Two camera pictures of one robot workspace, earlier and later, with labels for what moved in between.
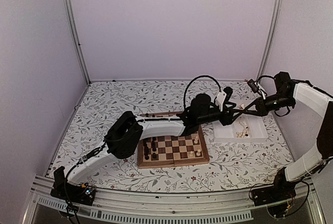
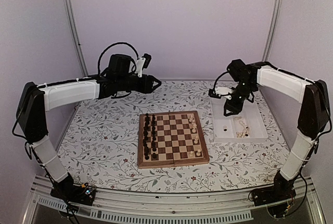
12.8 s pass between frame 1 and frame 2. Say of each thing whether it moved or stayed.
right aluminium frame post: stayed
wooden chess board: stayed
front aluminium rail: stayed
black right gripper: moved
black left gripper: moved
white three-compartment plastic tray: stayed
